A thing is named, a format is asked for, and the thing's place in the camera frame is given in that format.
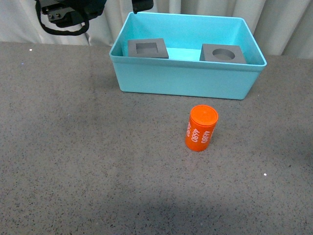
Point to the light blue plastic box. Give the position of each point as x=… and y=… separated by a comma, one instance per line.
x=183, y=73

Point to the white curtain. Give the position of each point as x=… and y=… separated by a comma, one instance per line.
x=279, y=27

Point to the gray block with round hole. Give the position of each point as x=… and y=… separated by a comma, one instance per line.
x=222, y=54

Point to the orange cylinder part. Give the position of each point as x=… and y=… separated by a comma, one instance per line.
x=201, y=125

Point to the gray block with square hole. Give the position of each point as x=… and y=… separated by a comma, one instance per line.
x=148, y=48

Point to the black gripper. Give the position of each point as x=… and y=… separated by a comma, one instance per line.
x=66, y=13

